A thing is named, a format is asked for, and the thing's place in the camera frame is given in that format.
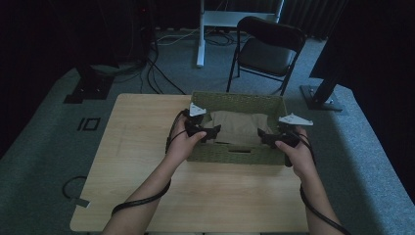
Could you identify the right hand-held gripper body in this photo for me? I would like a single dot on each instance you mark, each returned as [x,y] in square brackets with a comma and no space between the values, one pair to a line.
[287,136]

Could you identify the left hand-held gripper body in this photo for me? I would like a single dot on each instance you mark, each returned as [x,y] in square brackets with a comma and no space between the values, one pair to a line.
[193,125]

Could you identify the khaki pants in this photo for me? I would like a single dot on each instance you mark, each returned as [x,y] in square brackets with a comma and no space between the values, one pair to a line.
[239,127]

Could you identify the green woven basket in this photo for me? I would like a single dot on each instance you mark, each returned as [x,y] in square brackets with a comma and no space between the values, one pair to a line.
[235,156]

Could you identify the person's left hand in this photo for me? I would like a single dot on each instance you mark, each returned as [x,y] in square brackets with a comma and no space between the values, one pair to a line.
[181,145]

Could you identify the person's right hand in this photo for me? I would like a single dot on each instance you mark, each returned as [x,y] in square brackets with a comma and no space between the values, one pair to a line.
[300,158]

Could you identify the black folding chair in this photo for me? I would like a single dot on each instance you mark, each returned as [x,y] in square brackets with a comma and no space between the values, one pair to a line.
[266,55]

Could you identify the black stand with square base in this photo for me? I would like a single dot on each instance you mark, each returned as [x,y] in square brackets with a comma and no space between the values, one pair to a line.
[89,88]

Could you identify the black slanted stand with base plate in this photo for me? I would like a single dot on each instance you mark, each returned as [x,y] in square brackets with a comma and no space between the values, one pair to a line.
[321,99]

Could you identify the white metal desk frame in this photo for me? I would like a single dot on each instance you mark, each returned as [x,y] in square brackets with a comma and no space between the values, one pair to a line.
[200,39]

